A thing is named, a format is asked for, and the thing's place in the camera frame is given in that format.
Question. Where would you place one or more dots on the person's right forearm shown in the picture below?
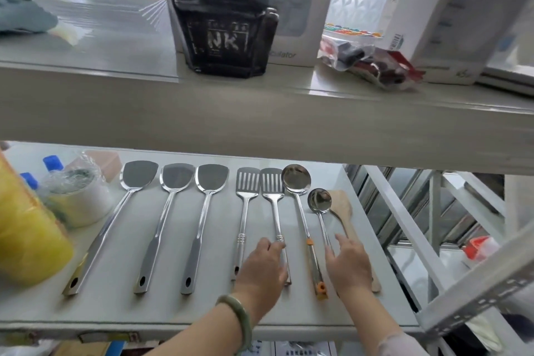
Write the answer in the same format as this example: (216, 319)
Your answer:
(375, 326)

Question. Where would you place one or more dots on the grey upper shelf board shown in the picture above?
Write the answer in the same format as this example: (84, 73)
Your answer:
(208, 118)

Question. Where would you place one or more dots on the small steel ladle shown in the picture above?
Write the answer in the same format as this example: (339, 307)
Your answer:
(320, 200)

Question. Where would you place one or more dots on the person's left forearm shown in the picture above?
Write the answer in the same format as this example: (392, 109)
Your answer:
(200, 339)

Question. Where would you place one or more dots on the wrapped white tape roll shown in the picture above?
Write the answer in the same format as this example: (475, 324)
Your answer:
(83, 205)

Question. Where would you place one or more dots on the person's right hand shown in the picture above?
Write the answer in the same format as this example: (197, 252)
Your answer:
(352, 270)

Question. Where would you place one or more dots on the blue-capped bottle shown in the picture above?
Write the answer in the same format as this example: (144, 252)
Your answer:
(28, 179)
(53, 163)

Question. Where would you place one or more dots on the orange-capped white bottle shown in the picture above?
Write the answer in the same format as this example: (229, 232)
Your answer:
(479, 247)

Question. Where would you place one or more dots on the wooden spatula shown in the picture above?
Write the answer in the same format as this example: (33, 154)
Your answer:
(342, 203)

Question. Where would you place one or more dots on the white table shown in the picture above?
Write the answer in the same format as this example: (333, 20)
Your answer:
(167, 314)

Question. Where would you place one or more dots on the pink block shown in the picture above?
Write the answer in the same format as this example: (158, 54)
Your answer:
(106, 164)

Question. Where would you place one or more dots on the white packet black pattern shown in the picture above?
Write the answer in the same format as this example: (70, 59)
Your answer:
(304, 349)

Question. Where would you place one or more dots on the slotted steel turner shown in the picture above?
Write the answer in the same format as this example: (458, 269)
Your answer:
(272, 181)
(248, 180)

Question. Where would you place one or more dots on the white metal rack frame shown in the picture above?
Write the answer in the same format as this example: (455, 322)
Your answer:
(479, 285)

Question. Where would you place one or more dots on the large steel ladle orange tip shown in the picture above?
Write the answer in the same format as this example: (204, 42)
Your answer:
(296, 178)

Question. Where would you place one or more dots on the white charger box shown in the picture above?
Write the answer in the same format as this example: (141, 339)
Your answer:
(454, 22)

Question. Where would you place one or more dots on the white calculator box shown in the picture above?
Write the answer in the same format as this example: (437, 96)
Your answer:
(300, 13)

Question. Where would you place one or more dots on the person's left hand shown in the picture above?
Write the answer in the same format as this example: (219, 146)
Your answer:
(263, 280)

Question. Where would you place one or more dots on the clear bag of dark items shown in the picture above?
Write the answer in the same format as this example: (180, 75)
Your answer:
(375, 68)

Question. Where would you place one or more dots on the colourful bead strip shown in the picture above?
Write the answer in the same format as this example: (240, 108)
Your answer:
(354, 30)

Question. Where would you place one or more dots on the flat white red box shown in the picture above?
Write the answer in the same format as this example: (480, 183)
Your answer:
(509, 78)

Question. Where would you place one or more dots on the wrapped yellow tape rolls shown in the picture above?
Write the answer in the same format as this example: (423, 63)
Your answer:
(29, 234)

